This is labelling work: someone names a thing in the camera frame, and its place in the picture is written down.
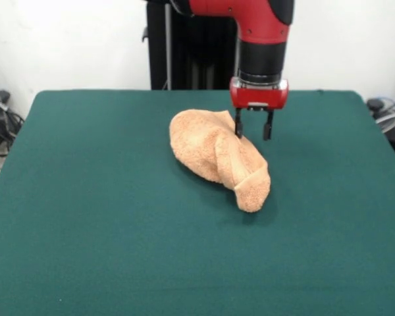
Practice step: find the dark green table cloth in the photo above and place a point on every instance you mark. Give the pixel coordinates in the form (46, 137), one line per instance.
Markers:
(85, 230)

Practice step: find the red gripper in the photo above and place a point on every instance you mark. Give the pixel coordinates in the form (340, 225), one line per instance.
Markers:
(260, 95)

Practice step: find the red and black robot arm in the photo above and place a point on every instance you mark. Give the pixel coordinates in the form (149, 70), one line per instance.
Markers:
(263, 52)

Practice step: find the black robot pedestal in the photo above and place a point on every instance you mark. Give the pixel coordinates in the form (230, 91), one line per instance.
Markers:
(184, 49)

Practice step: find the orange terry towel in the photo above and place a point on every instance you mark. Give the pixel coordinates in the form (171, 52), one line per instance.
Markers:
(197, 145)

